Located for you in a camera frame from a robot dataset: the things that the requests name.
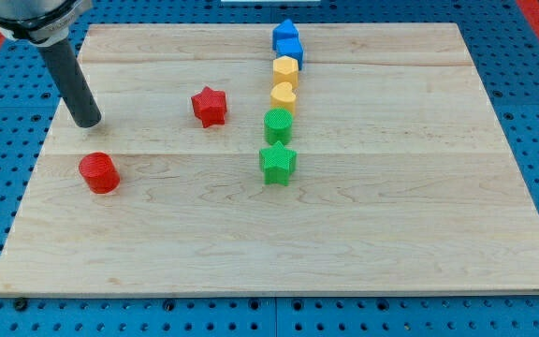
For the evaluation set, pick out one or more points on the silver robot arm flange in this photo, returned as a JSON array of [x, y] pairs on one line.
[[41, 22]]

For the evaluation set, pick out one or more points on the green star block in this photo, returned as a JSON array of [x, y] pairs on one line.
[[277, 163]]

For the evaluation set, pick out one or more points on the red star block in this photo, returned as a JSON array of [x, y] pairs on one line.
[[210, 106]]

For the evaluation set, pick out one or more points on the green cylinder block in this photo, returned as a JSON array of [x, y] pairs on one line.
[[278, 126]]

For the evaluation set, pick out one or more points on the yellow heart block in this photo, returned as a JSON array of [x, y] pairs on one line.
[[282, 96]]

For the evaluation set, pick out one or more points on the yellow hexagon block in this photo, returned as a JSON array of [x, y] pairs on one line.
[[286, 69]]

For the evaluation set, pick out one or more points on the blue cube block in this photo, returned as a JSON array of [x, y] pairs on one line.
[[292, 48]]

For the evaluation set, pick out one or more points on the blue pentagon block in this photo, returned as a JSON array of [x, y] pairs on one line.
[[284, 30]]

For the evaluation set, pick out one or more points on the light wooden board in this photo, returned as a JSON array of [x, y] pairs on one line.
[[405, 184]]

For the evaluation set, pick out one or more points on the red cylinder block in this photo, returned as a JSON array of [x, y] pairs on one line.
[[99, 172]]

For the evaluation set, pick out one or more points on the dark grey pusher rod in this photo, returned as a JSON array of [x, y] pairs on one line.
[[63, 65]]

